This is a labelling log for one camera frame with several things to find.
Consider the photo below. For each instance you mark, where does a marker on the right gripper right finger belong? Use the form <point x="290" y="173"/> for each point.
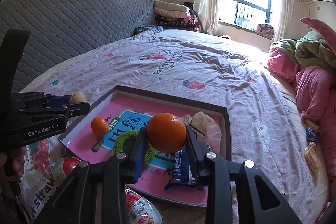
<point x="259" y="201"/>

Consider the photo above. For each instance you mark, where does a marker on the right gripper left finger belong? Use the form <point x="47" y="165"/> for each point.
<point x="97" y="191"/>

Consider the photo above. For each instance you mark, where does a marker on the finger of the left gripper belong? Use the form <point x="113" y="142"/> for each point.
<point x="38" y="100"/>
<point x="69" y="111"/>

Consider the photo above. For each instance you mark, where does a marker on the beige round ball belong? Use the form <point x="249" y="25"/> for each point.
<point x="77" y="98"/>

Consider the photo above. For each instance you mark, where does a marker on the blue snack packet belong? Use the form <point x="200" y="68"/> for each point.
<point x="182" y="174"/>

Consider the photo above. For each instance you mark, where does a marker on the red white bun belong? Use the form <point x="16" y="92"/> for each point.
<point x="140" y="210"/>

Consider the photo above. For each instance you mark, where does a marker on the large orange mandarin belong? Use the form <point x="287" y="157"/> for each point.
<point x="166" y="133"/>

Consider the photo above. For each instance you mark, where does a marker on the person's left hand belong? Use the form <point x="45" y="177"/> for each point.
<point x="17" y="162"/>

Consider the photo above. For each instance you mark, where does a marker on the pink and blue book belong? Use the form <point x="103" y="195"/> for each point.
<point x="113" y="139"/>

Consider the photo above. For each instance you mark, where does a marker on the small orange mandarin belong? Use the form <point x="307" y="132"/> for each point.
<point x="99" y="127"/>

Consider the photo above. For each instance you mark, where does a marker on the pink floral bedsheet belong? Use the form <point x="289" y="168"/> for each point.
<point x="265" y="123"/>

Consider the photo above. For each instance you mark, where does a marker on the grey quilted headboard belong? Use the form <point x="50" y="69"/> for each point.
<point x="62" y="29"/>

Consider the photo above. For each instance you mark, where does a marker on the yellow snack packet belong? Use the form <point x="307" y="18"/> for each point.
<point x="312" y="156"/>

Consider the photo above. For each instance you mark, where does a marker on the dark blue clothing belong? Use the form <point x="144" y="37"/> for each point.
<point x="153" y="28"/>

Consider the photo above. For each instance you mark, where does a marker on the pink quilt pile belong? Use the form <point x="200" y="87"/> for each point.
<point x="315" y="97"/>

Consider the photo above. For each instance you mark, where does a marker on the stack of folded blankets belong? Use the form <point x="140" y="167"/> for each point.
<point x="176" y="17"/>

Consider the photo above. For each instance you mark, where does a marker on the patterned cushion on sill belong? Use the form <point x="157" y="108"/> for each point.
<point x="265" y="30"/>

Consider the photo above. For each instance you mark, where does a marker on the green garment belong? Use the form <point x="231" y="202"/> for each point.
<point x="309" y="50"/>

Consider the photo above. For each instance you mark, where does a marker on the cream curtain right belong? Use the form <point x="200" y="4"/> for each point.
<point x="283" y="13"/>

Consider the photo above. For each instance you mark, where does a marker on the crumpled white drawstring bag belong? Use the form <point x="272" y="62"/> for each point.
<point x="205" y="128"/>

